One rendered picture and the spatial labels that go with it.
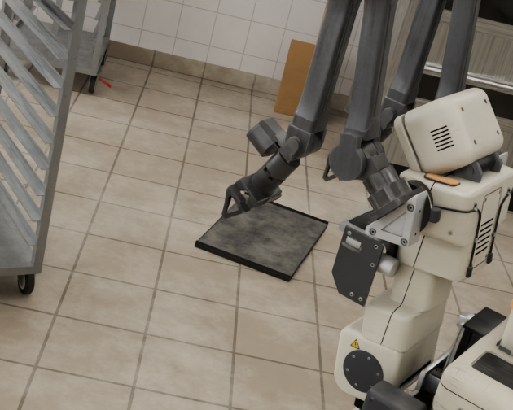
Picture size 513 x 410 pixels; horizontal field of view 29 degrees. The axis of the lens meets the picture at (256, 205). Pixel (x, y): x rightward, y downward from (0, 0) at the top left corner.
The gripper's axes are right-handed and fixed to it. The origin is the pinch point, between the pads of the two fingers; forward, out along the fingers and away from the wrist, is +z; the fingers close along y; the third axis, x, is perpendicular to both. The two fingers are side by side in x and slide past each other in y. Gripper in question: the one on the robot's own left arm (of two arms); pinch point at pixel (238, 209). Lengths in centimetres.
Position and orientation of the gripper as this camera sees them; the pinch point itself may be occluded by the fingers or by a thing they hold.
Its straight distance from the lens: 224.5
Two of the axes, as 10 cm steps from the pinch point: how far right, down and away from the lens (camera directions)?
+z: -5.8, 5.8, 5.7
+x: 5.9, 7.8, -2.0
